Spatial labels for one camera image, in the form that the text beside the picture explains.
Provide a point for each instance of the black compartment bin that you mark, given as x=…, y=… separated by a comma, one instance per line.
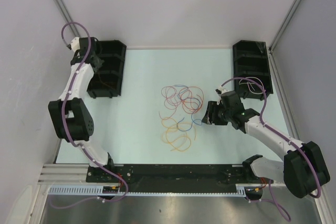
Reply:
x=250, y=61
x=107, y=81

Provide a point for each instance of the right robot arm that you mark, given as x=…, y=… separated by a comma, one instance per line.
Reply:
x=301, y=167

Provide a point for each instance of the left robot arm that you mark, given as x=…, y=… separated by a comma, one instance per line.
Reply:
x=70, y=116

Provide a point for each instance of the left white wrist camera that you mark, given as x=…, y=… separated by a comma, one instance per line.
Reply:
x=74, y=45

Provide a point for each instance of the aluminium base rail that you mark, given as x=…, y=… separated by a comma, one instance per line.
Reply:
x=83, y=173

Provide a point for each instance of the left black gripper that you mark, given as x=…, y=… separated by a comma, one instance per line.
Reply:
x=100, y=62

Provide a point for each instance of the left black compartment bin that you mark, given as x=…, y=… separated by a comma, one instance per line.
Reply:
x=107, y=81

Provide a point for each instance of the right black compartment bin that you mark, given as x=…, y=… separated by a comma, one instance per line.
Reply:
x=250, y=61

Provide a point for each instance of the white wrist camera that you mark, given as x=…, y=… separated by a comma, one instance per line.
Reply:
x=74, y=45
x=221, y=90

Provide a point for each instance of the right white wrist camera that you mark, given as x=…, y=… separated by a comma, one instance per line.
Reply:
x=221, y=90

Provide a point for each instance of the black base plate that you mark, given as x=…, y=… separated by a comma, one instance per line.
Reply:
x=185, y=185

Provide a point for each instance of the grey slotted cable duct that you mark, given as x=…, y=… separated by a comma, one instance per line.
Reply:
x=99, y=190

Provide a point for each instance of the right aluminium frame post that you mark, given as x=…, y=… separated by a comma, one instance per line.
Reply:
x=289, y=16

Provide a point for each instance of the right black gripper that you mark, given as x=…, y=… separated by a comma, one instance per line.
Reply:
x=212, y=107

